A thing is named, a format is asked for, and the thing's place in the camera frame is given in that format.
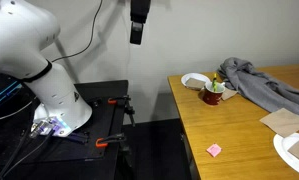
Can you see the grey cloth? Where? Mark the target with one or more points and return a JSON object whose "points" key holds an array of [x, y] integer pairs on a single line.
{"points": [[255, 86]]}

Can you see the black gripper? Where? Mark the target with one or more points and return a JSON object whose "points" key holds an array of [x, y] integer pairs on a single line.
{"points": [[140, 10]]}

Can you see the large flat brown napkin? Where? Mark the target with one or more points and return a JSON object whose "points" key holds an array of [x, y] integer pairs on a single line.
{"points": [[284, 121]]}

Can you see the dark blue clamp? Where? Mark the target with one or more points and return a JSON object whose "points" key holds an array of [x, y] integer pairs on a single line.
{"points": [[79, 137]]}

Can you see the brown napkin beside mug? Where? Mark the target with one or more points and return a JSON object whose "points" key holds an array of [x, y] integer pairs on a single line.
{"points": [[229, 94]]}

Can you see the green marker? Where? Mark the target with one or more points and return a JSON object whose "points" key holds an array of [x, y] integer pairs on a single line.
{"points": [[214, 81]]}

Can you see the orange black bar clamp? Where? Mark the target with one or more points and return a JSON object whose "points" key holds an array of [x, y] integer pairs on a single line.
{"points": [[110, 140], [120, 99]]}

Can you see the large white paper plate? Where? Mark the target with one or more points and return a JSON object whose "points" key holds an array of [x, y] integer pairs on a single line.
{"points": [[284, 150]]}

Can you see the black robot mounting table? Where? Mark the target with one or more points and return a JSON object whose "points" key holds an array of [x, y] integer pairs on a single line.
{"points": [[102, 120]]}

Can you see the pink sticky note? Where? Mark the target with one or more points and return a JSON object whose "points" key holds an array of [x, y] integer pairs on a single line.
{"points": [[214, 150]]}

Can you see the small white paper plate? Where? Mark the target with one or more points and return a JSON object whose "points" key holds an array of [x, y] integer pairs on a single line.
{"points": [[189, 77]]}

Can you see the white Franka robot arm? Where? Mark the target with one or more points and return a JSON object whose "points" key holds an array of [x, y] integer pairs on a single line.
{"points": [[29, 50]]}

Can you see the brown napkin on small plate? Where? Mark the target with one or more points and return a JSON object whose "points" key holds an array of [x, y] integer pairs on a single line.
{"points": [[195, 83]]}

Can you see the red mug white interior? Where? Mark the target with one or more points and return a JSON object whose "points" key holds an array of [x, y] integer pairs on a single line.
{"points": [[212, 97]]}

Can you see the black box with blue stripes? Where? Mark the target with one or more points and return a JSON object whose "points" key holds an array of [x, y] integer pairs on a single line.
{"points": [[2, 91]]}

